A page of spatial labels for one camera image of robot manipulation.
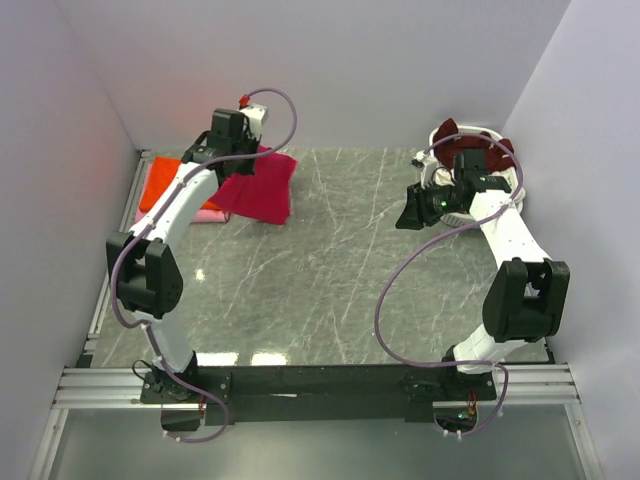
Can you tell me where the aluminium frame rail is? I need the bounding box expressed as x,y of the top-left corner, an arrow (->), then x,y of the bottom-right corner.
45,148 -> 584,479

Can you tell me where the dark maroon garment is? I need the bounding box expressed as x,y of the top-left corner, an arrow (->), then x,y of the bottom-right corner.
433,118 -> 515,173

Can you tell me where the crimson pink t shirt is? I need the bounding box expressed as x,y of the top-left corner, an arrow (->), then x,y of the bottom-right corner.
209,153 -> 297,225

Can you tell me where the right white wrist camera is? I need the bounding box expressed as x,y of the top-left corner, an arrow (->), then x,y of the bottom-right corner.
411,151 -> 441,187

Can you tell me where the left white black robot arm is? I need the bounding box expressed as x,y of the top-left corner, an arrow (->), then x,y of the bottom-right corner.
106,103 -> 268,402

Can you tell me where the white plastic laundry basket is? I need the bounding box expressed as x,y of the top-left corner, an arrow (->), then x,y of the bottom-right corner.
427,124 -> 526,229

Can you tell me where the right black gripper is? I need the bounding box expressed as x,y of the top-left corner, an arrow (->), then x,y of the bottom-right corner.
395,179 -> 465,231

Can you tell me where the folded light pink t shirt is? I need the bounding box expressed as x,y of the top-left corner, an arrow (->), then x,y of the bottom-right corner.
134,209 -> 230,223

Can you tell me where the folded orange t shirt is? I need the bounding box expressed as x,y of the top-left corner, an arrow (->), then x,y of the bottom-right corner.
138,157 -> 181,213

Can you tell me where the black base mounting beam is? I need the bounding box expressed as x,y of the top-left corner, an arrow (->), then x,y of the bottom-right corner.
140,364 -> 497,426

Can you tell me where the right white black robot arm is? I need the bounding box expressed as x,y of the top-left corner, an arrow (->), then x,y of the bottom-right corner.
395,149 -> 570,399

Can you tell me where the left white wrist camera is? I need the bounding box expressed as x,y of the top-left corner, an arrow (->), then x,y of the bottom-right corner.
238,94 -> 268,139

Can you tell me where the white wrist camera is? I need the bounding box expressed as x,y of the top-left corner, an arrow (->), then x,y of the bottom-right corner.
238,94 -> 268,139
411,151 -> 441,187

